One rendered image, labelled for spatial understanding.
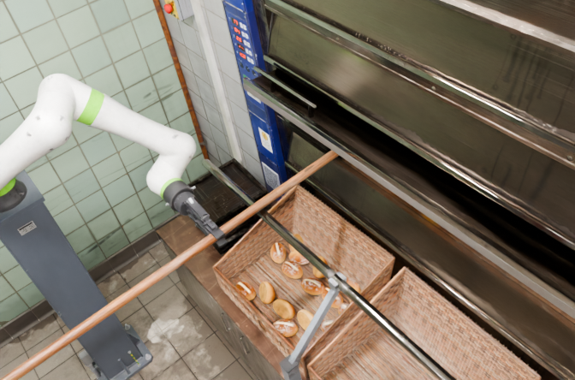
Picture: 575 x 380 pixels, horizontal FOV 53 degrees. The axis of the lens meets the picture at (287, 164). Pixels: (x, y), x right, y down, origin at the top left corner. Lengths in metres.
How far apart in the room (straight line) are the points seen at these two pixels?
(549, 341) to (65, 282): 1.77
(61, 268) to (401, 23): 1.63
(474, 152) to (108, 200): 2.15
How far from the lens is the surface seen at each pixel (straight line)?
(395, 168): 1.65
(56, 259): 2.43
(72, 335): 1.78
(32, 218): 2.27
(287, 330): 2.25
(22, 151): 1.83
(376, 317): 1.62
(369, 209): 2.09
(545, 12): 1.24
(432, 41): 1.44
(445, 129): 1.56
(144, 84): 2.95
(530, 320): 1.85
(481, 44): 1.36
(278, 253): 2.45
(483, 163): 1.52
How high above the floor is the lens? 2.57
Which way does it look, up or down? 43 degrees down
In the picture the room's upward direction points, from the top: 11 degrees counter-clockwise
